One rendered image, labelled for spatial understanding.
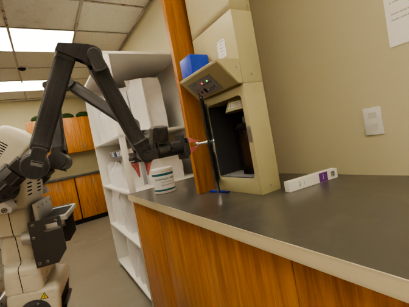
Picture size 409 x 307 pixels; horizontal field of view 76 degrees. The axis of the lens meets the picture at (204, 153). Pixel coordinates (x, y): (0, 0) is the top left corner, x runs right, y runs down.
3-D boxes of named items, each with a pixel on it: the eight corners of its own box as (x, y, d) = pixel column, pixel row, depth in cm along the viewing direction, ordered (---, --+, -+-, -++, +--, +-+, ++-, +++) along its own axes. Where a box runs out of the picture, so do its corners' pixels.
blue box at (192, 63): (200, 79, 132) (196, 61, 131) (210, 73, 123) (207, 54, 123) (182, 80, 126) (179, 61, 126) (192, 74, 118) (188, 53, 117)
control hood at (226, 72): (202, 100, 135) (199, 81, 134) (243, 82, 107) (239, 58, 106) (182, 102, 129) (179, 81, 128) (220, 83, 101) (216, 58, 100)
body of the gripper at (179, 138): (185, 133, 107) (168, 136, 103) (190, 158, 108) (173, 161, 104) (178, 135, 113) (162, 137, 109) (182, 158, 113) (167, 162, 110)
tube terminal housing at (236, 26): (254, 178, 150) (230, 43, 146) (302, 181, 122) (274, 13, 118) (219, 190, 137) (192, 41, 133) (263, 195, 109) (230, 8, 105)
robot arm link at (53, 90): (55, 34, 83) (57, 28, 75) (99, 53, 91) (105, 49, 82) (17, 169, 85) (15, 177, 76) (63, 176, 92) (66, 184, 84)
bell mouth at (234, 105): (245, 111, 137) (243, 100, 137) (270, 104, 122) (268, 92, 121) (218, 115, 128) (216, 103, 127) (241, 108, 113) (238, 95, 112)
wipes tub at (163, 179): (170, 188, 172) (166, 165, 171) (179, 189, 161) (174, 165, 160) (151, 193, 165) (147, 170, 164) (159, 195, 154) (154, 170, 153)
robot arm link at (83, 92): (63, 89, 132) (55, 80, 122) (70, 80, 134) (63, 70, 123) (136, 136, 136) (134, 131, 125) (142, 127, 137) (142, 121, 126)
